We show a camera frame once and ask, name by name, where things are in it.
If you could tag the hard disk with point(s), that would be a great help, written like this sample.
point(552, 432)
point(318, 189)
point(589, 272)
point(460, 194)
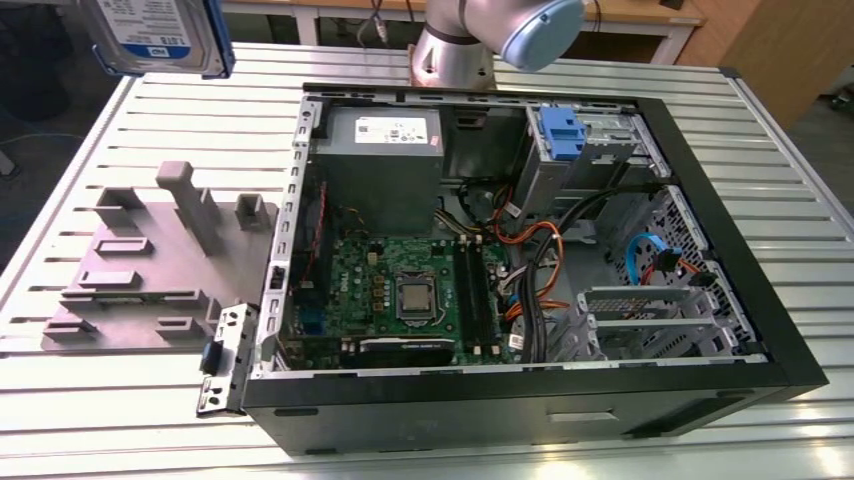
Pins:
point(161, 35)

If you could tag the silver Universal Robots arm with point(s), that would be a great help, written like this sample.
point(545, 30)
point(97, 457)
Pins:
point(454, 60)

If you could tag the metal disk bay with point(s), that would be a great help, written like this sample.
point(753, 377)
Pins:
point(641, 295)

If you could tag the silver CPU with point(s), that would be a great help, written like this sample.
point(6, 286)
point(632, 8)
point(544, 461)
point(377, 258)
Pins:
point(417, 300)

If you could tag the green motherboard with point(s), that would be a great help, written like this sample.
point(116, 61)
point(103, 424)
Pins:
point(364, 280)

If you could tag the black RAM slot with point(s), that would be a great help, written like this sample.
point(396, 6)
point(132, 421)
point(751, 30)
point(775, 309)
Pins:
point(469, 295)
point(485, 295)

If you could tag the CPU socket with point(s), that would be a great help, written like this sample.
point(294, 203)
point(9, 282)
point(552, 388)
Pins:
point(400, 300)

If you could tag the grey power supply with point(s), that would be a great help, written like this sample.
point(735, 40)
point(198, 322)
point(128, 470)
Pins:
point(374, 190)

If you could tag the black case fan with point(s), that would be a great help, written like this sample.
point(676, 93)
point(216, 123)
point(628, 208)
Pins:
point(310, 260)

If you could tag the black graphics card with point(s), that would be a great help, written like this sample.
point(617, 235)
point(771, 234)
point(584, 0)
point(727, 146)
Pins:
point(401, 350)

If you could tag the grey metal drive cage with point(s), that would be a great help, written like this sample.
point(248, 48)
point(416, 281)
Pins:
point(555, 180)

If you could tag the blue board connector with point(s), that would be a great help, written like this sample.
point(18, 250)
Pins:
point(313, 320)

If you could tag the blue plastic drive latch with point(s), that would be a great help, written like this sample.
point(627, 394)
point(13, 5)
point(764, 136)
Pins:
point(564, 132)

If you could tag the black open PC case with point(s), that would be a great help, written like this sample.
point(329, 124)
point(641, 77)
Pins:
point(468, 410)

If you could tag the grey parts rack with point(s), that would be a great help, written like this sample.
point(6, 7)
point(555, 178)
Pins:
point(168, 270)

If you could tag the wooden desk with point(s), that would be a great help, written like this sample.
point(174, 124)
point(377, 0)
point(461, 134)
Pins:
point(668, 21)

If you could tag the wooden cabinet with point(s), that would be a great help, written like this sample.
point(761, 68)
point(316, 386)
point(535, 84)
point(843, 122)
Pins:
point(788, 50)

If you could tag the metal bracket with blue tab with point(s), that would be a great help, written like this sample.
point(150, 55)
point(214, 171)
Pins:
point(234, 325)

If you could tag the white frame desk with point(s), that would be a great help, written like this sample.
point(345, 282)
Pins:
point(306, 27)

